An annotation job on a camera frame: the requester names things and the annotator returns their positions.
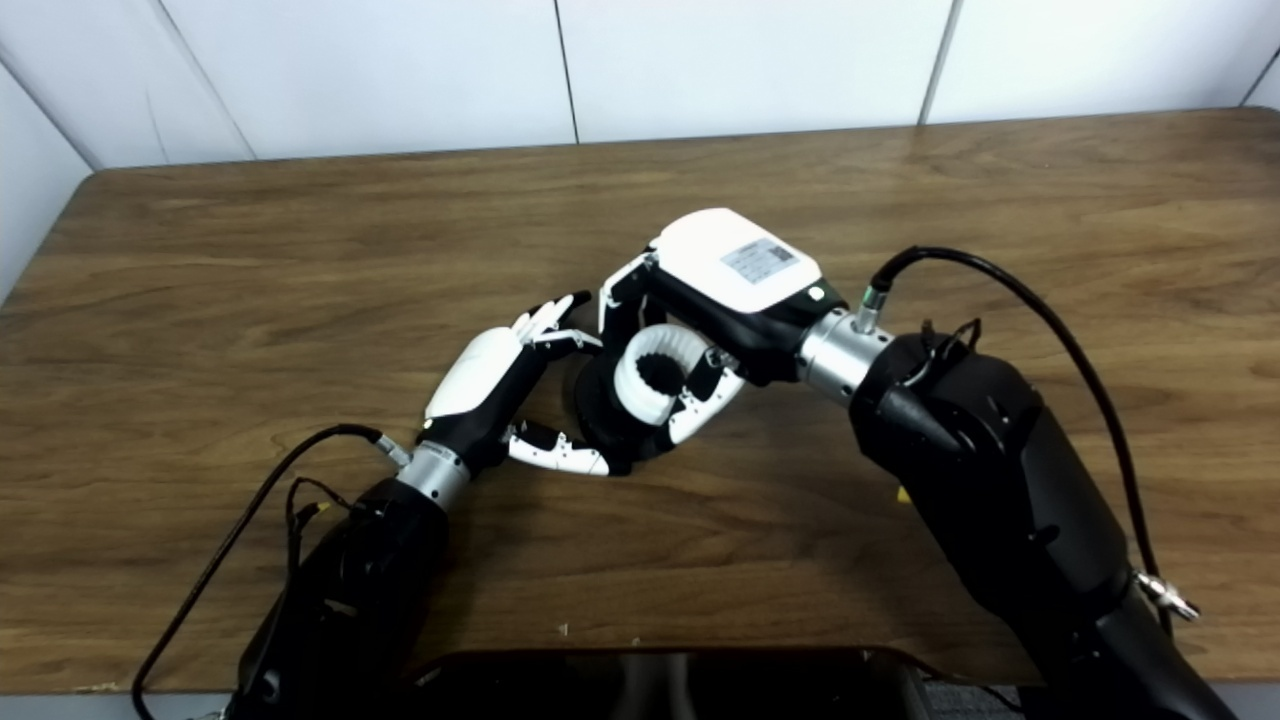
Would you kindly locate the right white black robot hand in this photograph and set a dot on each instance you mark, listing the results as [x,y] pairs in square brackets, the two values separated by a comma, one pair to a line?
[730,265]

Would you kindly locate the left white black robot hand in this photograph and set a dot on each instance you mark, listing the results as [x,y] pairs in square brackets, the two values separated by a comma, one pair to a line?
[480,375]

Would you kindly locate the round black plastic part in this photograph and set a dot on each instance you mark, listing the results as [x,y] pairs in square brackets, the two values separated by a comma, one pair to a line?
[598,410]

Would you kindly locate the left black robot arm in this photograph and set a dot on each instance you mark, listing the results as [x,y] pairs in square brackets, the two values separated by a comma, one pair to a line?
[350,600]

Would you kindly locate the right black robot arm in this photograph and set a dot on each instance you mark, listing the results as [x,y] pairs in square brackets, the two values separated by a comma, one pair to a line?
[1000,480]

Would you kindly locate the black glossy robot torso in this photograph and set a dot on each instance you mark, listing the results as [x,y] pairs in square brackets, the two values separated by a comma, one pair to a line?
[680,690]

